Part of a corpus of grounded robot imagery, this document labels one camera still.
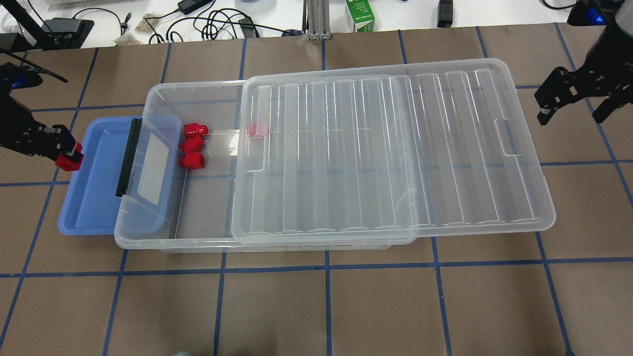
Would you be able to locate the clear plastic box lid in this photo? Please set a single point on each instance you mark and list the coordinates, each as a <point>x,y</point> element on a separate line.
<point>477,163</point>

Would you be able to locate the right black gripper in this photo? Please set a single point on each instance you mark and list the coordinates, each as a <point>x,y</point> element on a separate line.
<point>604,60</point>

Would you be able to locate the clear plastic storage box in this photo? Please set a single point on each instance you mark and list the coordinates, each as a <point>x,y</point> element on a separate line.
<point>188,222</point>

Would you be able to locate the black power adapter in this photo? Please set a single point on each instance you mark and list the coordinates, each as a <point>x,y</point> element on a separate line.
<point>190,6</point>

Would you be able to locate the aluminium frame post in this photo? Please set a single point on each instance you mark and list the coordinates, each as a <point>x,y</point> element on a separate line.
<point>316,19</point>

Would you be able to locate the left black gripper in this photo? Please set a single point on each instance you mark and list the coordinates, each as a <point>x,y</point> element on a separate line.
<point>16,124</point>

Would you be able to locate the black box latch handle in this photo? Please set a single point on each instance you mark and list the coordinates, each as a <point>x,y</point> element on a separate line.
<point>129,156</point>

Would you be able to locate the blue plastic tray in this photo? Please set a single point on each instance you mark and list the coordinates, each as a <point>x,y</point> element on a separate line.
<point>91,206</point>

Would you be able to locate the green white carton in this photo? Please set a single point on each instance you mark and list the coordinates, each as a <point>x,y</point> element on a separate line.
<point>361,16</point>

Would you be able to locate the red block under lid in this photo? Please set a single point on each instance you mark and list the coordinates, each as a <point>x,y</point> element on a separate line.
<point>258,130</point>

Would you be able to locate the red block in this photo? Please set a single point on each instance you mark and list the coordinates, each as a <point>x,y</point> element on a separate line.
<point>258,130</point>
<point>192,161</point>
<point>192,145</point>
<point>70,161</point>
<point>192,130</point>

